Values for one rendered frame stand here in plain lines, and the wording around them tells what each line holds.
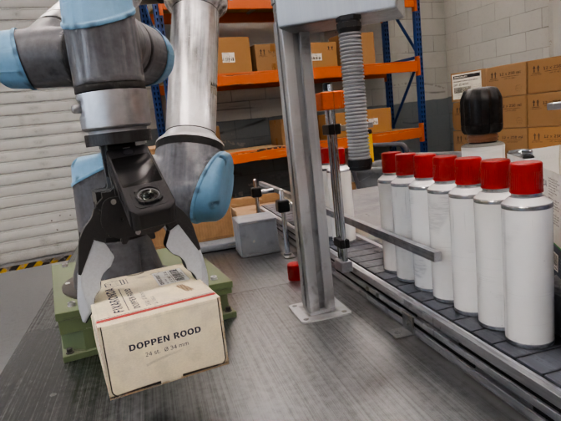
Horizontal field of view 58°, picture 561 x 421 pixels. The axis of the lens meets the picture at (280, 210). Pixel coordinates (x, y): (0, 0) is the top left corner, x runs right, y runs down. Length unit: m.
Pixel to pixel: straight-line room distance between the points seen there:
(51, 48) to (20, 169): 4.40
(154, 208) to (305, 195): 0.37
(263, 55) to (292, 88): 4.12
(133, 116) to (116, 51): 0.07
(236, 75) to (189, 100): 3.82
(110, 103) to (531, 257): 0.47
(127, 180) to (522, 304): 0.44
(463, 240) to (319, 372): 0.25
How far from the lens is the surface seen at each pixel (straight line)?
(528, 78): 4.38
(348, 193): 1.08
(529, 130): 4.38
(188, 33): 0.93
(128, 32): 0.58
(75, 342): 0.87
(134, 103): 0.57
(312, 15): 0.76
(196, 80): 0.89
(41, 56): 0.71
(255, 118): 5.62
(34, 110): 5.09
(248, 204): 2.03
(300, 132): 0.80
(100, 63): 0.56
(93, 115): 0.57
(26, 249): 5.19
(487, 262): 0.65
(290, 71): 0.80
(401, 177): 0.81
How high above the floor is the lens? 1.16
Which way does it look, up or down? 10 degrees down
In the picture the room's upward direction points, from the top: 6 degrees counter-clockwise
